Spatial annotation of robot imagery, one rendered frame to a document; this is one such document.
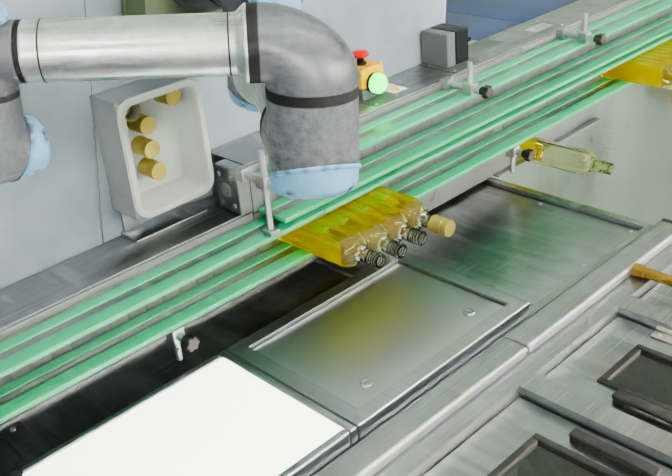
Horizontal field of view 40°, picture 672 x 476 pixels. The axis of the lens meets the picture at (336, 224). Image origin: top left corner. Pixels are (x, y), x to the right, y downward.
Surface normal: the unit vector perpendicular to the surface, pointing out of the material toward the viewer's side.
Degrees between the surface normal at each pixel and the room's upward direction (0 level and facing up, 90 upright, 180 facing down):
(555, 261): 90
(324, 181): 29
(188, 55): 40
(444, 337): 90
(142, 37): 46
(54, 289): 90
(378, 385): 90
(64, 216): 0
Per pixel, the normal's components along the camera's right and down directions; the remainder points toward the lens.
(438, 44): -0.71, 0.37
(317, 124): 0.14, 0.40
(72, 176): 0.70, 0.27
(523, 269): -0.10, -0.90
